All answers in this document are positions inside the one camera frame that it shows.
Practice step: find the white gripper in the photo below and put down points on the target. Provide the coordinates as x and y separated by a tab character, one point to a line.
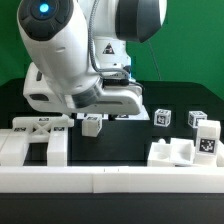
113	100

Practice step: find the white chair seat part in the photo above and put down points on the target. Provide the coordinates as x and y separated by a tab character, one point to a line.
176	153

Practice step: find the white chair back frame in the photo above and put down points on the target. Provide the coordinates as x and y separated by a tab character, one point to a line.
15	142

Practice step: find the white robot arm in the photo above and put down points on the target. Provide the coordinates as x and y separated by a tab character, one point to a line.
78	51

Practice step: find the white right fence bar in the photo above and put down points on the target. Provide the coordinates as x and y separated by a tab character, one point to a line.
220	158

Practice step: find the white fence bar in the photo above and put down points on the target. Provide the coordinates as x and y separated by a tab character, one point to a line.
220	158
111	180

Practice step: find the white front fence bar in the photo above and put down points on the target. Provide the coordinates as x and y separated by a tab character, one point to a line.
111	180

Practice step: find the white marker base plate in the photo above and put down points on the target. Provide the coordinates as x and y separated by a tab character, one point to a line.
143	115

